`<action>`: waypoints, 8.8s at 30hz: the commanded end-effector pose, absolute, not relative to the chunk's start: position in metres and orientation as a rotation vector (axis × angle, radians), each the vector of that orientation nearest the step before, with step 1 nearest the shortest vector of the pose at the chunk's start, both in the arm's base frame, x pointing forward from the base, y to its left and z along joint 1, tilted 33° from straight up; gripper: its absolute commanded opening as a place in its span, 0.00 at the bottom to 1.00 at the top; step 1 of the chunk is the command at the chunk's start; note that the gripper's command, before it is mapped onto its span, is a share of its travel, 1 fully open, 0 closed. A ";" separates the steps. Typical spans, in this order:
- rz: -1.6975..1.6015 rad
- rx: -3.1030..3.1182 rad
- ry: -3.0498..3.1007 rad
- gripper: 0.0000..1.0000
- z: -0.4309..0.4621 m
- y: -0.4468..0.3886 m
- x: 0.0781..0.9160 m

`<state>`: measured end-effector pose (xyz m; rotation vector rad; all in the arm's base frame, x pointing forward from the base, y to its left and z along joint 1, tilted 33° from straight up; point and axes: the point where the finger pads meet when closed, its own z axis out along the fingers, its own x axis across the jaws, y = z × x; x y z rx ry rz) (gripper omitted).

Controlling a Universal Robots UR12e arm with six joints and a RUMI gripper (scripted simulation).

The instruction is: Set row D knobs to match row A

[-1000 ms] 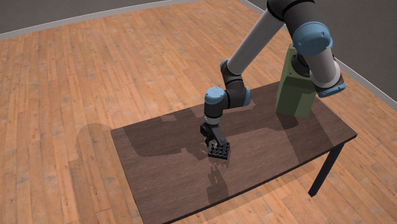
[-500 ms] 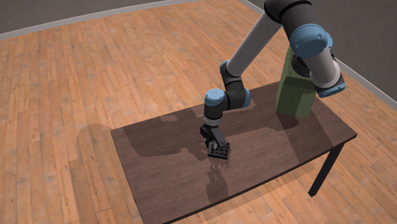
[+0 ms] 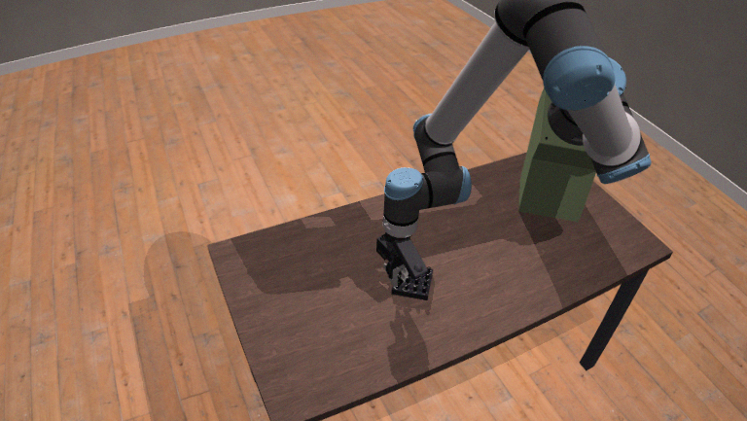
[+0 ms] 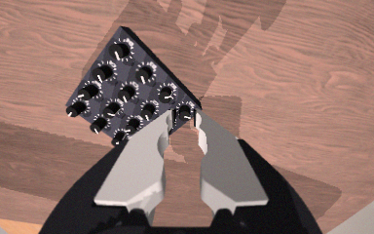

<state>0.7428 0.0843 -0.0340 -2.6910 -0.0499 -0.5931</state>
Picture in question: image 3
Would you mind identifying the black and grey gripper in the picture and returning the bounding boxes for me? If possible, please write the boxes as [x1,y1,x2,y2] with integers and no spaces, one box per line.
[376,232,409,288]

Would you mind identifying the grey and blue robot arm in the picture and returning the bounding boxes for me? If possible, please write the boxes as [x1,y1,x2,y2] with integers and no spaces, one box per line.
[383,0,652,238]

